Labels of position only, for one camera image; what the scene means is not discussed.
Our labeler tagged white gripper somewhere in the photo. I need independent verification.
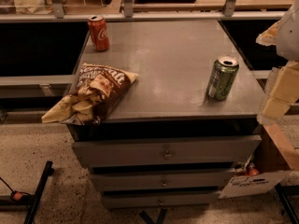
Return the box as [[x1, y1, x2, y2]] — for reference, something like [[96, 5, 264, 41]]
[[256, 0, 299, 125]]

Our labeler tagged brown chip bag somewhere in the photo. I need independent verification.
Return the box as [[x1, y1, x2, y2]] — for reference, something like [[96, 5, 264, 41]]
[[42, 63, 138, 125]]

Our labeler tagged green soda can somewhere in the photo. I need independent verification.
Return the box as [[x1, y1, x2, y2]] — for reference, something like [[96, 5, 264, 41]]
[[206, 55, 239, 101]]

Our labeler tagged top grey drawer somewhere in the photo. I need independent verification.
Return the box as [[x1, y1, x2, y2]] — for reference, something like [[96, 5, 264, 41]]
[[73, 135, 262, 167]]

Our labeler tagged grey drawer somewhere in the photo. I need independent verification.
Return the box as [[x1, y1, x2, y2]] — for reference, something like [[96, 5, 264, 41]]
[[101, 190, 221, 209], [91, 169, 233, 192], [73, 135, 262, 167]]

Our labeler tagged cardboard box with label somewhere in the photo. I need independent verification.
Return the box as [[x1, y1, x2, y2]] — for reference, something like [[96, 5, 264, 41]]
[[220, 124, 299, 199]]

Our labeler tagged orange bottle in box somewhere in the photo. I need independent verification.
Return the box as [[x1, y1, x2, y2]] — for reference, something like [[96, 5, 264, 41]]
[[247, 162, 260, 176]]

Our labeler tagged grey drawer cabinet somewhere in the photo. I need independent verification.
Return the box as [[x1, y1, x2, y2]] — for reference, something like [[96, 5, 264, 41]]
[[70, 21, 263, 198]]

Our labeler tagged red cola can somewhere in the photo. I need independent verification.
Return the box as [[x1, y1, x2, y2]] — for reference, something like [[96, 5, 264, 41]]
[[88, 15, 109, 51]]

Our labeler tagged middle grey drawer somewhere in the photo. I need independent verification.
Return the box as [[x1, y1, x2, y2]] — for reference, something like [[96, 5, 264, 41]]
[[91, 169, 233, 192]]

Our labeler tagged bottom grey drawer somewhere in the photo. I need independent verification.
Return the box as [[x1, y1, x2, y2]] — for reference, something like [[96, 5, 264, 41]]
[[101, 190, 221, 209]]

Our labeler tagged grey metal railing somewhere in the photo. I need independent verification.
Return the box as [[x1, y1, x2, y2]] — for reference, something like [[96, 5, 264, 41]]
[[0, 5, 284, 23]]

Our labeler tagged black metal stand leg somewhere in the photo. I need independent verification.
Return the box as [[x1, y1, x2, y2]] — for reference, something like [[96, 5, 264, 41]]
[[23, 161, 54, 224]]

